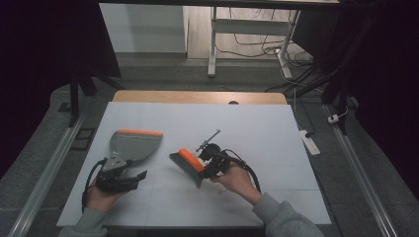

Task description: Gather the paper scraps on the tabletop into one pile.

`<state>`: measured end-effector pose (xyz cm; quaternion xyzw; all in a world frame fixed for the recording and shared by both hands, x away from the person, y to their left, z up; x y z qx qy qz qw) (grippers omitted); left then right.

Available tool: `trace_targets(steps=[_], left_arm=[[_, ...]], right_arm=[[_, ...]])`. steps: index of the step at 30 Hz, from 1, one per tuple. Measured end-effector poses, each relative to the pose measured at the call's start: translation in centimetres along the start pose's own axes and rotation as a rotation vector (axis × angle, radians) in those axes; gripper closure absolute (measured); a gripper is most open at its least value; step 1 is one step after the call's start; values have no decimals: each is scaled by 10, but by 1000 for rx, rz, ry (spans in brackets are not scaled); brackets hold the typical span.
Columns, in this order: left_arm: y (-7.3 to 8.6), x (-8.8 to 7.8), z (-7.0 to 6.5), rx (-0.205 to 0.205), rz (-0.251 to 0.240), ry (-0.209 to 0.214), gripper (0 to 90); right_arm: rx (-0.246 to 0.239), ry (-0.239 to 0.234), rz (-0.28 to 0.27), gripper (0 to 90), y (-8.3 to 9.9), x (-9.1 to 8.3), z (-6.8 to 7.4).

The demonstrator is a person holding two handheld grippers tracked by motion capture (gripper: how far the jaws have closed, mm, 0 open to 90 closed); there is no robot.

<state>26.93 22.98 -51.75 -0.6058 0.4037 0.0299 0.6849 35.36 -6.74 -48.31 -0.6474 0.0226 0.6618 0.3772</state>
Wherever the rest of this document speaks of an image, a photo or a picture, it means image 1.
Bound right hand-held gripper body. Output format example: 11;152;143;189
196;128;233;180

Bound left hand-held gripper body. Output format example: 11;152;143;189
95;153;148;195

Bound grey dustpan with orange edge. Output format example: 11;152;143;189
109;128;164;165

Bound orange brush with grey bristles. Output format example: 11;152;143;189
168;147;207;190

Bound person's left hand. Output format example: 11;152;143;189
85;183;128;213

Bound person's right hand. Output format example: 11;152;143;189
209;163;263;206

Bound white table cover sheet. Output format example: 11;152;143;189
56;101;332;228

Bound wooden table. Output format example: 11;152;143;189
112;90;289;106

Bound black tripod stand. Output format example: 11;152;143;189
319;62;357;136
66;63;126;128

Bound white power strip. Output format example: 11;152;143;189
298;129;321;157

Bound black curtain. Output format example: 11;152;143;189
292;0;419;194
0;0;123;181

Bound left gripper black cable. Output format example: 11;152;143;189
81;157;109;213

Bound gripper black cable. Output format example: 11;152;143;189
81;157;109;213
223;148;263;194

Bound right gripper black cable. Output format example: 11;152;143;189
223;148;263;194

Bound black rectangular floor frame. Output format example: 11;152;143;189
70;126;97;152

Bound aluminium floor rail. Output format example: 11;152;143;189
323;104;400;237
7;112;87;237

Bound black floor cables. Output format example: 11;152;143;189
215;8;325;137

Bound white desk frame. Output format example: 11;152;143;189
207;5;302;80

